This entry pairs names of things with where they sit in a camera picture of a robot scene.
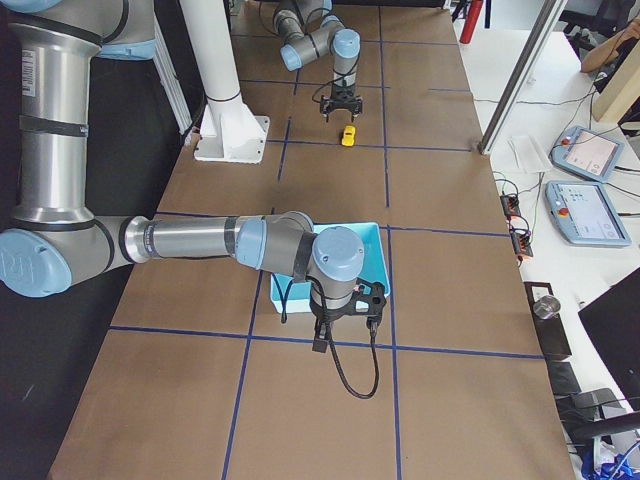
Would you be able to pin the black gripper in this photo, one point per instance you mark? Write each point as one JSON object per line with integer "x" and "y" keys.
{"x": 343, "y": 95}

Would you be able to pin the yellow beetle toy car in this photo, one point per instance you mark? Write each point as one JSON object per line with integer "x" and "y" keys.
{"x": 348, "y": 136}

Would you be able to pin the person forearm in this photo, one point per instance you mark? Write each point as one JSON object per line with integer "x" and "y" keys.
{"x": 621, "y": 43}

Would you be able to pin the blue tape strip crosswise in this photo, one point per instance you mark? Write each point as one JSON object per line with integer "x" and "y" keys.
{"x": 400, "y": 147}

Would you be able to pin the blue tape strip lengthwise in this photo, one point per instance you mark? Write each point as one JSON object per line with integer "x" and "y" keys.
{"x": 394, "y": 351}

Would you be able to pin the red fire extinguisher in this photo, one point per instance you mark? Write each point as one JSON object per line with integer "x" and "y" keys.
{"x": 474, "y": 8}

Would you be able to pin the light blue plastic bin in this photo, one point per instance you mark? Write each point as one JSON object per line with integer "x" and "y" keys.
{"x": 374, "y": 270}

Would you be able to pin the white paper sheet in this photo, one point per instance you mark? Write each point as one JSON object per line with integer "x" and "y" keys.
{"x": 529, "y": 155}

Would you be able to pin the upper teach pendant tablet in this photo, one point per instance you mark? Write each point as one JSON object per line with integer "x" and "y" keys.
{"x": 586, "y": 154}

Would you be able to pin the teach pendant tablet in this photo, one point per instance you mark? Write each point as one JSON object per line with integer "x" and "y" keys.
{"x": 586, "y": 154}
{"x": 584, "y": 215}

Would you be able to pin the lower teach pendant tablet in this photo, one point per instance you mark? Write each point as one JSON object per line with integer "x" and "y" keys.
{"x": 584, "y": 215}

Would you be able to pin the silver metal cylinder weight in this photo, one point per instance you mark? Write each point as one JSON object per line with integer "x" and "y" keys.
{"x": 546, "y": 307}

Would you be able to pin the white pedestal column base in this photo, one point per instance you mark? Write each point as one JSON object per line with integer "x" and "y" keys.
{"x": 229, "y": 131}

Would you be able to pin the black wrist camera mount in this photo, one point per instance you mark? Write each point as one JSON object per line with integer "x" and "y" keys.
{"x": 368, "y": 299}

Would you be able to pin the aluminium frame post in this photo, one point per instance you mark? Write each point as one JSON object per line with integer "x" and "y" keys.
{"x": 536, "y": 41}

